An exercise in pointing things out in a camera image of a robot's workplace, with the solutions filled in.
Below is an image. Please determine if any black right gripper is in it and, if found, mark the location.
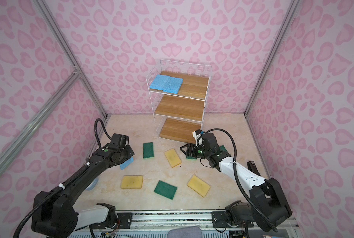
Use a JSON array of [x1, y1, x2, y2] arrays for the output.
[[179, 143, 212, 159]]

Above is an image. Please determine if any blue sponge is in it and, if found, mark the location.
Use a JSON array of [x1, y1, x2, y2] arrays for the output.
[[162, 77, 183, 94], [150, 74, 170, 91], [120, 157, 134, 170]]

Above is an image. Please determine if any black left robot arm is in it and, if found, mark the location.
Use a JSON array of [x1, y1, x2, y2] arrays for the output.
[[31, 133, 134, 238]]

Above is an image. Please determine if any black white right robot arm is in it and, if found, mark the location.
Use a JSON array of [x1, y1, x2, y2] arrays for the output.
[[180, 130, 292, 232]]

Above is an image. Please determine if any green sponge middle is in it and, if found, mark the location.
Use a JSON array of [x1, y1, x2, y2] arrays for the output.
[[186, 149, 197, 160]]

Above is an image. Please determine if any green sponge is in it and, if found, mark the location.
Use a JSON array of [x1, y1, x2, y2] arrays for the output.
[[220, 145, 228, 153], [186, 149, 197, 160]]

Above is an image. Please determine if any yellow sponge centre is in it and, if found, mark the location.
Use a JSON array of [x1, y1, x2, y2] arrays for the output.
[[164, 149, 182, 168]]

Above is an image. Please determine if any yellow sponge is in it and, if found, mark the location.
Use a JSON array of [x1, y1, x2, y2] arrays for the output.
[[187, 175, 211, 197], [120, 176, 143, 189], [164, 149, 182, 168]]

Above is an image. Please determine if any yellow sponge front right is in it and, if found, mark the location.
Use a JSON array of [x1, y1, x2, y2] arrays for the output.
[[187, 175, 211, 197]]

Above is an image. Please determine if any green sponge right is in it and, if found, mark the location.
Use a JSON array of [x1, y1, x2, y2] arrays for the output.
[[220, 145, 228, 153]]

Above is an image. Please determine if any green scouring pad left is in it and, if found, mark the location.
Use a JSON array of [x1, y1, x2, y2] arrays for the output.
[[143, 142, 154, 159]]

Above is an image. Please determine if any green scouring pad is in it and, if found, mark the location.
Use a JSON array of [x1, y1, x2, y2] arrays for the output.
[[154, 180, 177, 200], [143, 142, 154, 159]]

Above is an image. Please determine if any green scouring pad front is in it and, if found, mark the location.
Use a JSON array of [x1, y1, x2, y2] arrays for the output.
[[154, 180, 177, 200]]

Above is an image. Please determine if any yellow sponge front left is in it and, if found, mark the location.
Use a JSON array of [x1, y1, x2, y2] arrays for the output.
[[120, 176, 143, 189]]

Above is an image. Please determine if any grey chair back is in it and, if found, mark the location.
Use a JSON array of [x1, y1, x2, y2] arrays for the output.
[[167, 226, 203, 238]]

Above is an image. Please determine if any white wire wooden shelf rack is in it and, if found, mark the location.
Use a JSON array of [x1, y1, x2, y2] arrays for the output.
[[146, 59, 212, 143]]

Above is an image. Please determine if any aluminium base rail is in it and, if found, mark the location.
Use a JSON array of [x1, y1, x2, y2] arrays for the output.
[[66, 209, 296, 238]]

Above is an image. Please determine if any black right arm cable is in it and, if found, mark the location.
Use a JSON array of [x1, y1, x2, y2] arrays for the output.
[[200, 128, 279, 233]]

